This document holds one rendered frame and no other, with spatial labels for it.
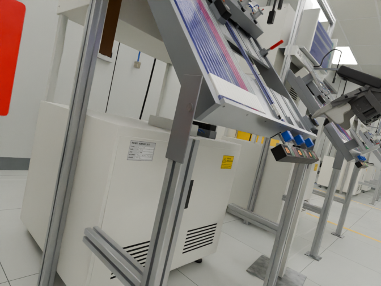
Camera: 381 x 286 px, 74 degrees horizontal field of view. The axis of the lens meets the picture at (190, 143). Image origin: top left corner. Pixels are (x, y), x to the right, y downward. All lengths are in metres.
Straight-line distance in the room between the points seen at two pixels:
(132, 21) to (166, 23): 0.50
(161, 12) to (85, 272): 0.76
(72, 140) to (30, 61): 1.50
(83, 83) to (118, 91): 1.77
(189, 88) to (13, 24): 0.28
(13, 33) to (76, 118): 0.50
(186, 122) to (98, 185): 0.41
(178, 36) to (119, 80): 2.06
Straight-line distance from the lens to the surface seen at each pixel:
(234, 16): 1.17
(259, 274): 1.47
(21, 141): 2.40
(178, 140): 0.50
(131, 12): 1.17
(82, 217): 0.90
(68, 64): 2.45
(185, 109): 0.50
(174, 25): 0.66
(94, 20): 0.94
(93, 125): 0.86
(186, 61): 0.59
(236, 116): 0.60
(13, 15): 0.45
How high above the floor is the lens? 0.67
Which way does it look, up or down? 5 degrees down
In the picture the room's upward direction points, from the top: 13 degrees clockwise
